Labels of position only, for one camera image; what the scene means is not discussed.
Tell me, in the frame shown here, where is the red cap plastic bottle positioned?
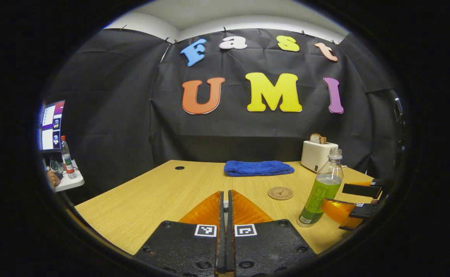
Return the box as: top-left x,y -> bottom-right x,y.
60,135 -> 77,180

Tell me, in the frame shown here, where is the blue towel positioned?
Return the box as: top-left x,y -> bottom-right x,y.
224,160 -> 295,177

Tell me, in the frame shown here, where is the round wooden coaster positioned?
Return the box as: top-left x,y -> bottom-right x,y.
268,187 -> 294,200

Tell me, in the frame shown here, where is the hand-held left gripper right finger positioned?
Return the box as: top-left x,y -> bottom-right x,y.
227,190 -> 317,277

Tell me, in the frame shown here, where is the computer monitor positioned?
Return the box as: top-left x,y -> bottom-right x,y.
38,100 -> 66,151

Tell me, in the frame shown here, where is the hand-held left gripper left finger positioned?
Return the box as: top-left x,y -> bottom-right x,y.
135,190 -> 227,277

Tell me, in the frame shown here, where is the white toaster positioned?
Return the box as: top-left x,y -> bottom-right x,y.
301,140 -> 339,173

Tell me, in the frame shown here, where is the white side table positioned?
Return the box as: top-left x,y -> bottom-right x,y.
52,160 -> 85,192

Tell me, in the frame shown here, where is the green label water bottle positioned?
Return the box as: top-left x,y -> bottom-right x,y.
297,148 -> 344,228

